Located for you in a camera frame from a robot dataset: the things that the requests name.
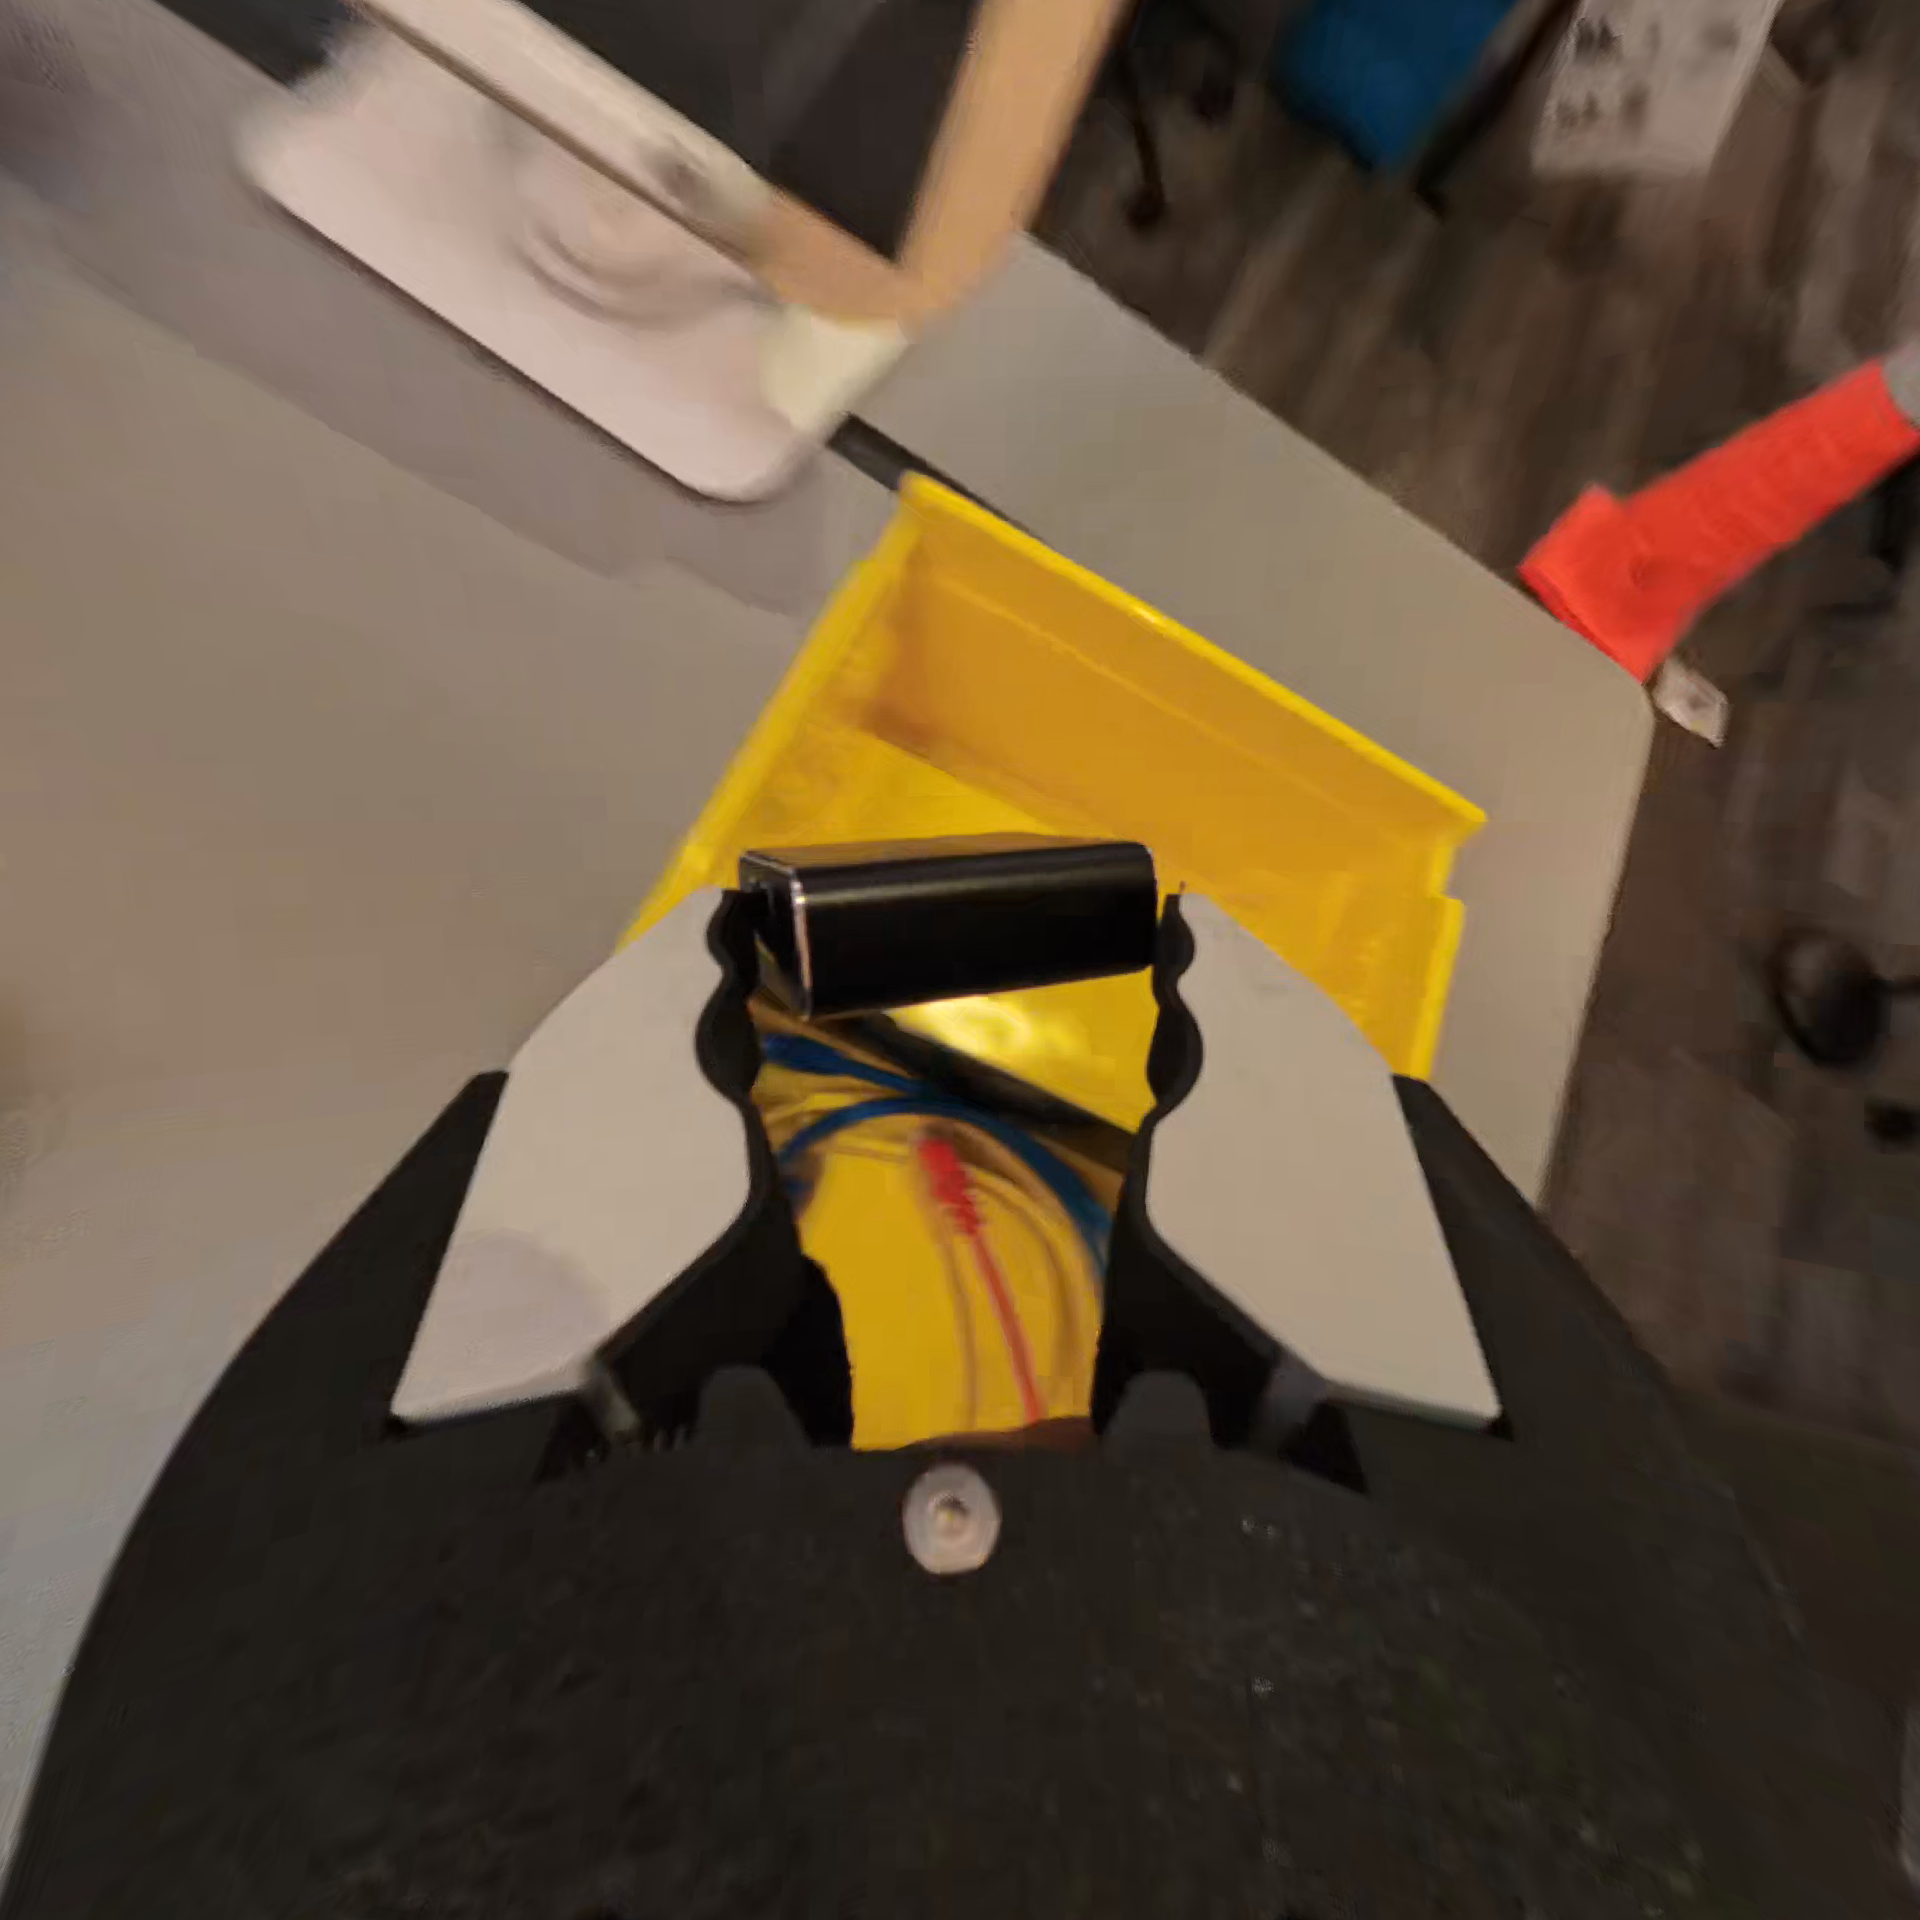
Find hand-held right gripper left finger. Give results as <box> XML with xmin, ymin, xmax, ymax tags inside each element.
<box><xmin>391</xmin><ymin>885</ymin><xmax>828</xmax><ymax>1426</ymax></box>

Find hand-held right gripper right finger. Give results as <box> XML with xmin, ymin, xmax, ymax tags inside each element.
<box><xmin>1092</xmin><ymin>888</ymin><xmax>1504</xmax><ymax>1426</ymax></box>

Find blue ethernet cable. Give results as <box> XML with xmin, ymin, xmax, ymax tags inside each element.
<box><xmin>754</xmin><ymin>1027</ymin><xmax>1121</xmax><ymax>1291</ymax></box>

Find red ethernet cable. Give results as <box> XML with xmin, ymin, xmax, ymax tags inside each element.
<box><xmin>915</xmin><ymin>1131</ymin><xmax>1051</xmax><ymax>1424</ymax></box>

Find black ethernet port adapter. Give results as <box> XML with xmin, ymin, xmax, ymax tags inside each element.
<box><xmin>739</xmin><ymin>834</ymin><xmax>1162</xmax><ymax>1024</ymax></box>

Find yellow plastic bin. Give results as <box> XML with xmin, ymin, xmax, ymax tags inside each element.
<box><xmin>615</xmin><ymin>478</ymin><xmax>1488</xmax><ymax>1453</ymax></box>

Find orange reflective item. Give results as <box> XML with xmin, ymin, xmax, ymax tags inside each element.
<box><xmin>1519</xmin><ymin>357</ymin><xmax>1920</xmax><ymax>683</ymax></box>

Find blue box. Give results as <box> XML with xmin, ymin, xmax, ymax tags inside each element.
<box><xmin>1275</xmin><ymin>0</ymin><xmax>1520</xmax><ymax>168</ymax></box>

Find printed paper leaflet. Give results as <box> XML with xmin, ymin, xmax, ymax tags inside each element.
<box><xmin>1530</xmin><ymin>0</ymin><xmax>1788</xmax><ymax>173</ymax></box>

